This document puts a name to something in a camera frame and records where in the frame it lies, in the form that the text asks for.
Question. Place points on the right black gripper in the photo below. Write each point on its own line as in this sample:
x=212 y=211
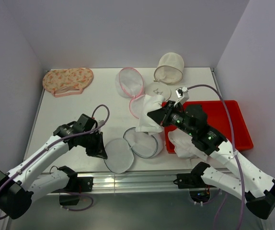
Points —
x=162 y=115

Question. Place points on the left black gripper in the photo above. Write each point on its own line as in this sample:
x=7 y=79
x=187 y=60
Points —
x=98 y=150

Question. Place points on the grey-trimmed white mesh laundry bag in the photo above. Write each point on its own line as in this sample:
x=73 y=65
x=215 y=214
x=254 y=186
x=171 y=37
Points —
x=121 y=152

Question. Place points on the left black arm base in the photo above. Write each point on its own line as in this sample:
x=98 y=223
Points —
x=80 y=187

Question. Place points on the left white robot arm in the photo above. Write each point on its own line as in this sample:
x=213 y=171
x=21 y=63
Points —
x=13 y=206

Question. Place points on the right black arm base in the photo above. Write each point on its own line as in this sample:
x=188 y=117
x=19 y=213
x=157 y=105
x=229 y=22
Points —
x=198 y=190

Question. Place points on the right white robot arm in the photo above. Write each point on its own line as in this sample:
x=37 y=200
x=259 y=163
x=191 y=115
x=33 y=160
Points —
x=248 y=183

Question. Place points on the white bra in tray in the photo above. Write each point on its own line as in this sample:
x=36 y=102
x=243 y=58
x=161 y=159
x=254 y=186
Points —
x=183 y=146

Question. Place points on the beige mesh laundry bag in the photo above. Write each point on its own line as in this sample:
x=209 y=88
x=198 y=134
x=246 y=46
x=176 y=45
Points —
x=168 y=72

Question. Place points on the orange floral laundry bag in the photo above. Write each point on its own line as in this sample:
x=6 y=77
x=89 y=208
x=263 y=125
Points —
x=66 y=82

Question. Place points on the pink-trimmed white mesh laundry bag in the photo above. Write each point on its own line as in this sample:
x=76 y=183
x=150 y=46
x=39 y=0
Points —
x=129 y=83

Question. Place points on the red plastic tray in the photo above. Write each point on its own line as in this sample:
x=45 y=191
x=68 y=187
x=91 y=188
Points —
x=217 y=118

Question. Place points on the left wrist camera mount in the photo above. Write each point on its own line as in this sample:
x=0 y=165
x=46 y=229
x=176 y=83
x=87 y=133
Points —
x=99 y=124

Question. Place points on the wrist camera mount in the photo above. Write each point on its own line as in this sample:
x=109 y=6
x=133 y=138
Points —
x=99 y=124
x=182 y=95

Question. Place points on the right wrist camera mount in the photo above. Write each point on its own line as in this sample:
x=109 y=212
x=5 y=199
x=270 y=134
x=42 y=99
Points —
x=182 y=95

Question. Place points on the aluminium mounting rail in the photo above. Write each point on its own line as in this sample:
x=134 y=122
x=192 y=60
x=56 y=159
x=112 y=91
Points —
x=113 y=183

